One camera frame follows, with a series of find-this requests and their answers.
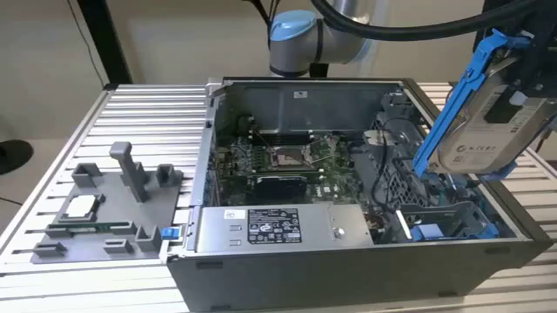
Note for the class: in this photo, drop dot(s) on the black disk bay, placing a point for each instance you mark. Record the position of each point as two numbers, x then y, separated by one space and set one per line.
453 212

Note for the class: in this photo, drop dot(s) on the grey parts rack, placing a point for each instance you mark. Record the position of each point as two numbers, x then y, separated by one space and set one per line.
113 212

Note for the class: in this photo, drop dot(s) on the silver power supply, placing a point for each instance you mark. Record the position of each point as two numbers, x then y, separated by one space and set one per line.
313 228

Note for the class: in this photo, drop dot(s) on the empty blue disk carrier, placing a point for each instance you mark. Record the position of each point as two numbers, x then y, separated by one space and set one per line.
424 233

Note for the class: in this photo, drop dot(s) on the black round floor object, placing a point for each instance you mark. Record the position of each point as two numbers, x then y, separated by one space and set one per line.
13 156

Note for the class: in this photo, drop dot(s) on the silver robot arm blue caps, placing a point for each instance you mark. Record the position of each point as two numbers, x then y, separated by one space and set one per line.
300 42

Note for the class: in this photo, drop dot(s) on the black frame post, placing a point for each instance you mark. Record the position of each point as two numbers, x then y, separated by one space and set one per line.
109 42

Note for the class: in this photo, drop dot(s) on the CPU socket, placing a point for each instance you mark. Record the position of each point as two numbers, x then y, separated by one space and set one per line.
285 158

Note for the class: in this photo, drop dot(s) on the small blue clip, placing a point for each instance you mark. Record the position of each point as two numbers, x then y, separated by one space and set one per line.
170 233

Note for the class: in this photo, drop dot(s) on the hard disk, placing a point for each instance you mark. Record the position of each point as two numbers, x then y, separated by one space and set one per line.
479 143

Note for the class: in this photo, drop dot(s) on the black fan shroud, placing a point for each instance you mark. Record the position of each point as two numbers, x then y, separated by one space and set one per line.
281 189

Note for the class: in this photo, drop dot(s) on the grey metal drive cage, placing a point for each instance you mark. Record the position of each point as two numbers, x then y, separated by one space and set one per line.
392 169

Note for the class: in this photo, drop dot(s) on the green RAM stick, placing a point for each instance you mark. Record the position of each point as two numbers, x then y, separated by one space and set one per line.
102 226

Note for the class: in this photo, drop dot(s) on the black PC case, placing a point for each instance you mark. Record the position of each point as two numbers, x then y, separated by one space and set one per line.
305 280

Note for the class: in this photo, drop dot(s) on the silver CPU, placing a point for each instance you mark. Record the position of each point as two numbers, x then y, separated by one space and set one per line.
81 207

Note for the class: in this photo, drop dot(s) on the black RAM slot row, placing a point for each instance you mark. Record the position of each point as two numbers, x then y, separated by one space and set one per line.
282 137
270 171

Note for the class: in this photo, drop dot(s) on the green motherboard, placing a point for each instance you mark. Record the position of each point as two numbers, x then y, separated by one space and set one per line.
330 153

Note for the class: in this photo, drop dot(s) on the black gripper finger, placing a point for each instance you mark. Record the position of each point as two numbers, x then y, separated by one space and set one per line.
503 110

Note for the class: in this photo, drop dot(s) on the metal locking lever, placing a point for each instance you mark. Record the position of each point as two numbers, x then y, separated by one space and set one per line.
265 138

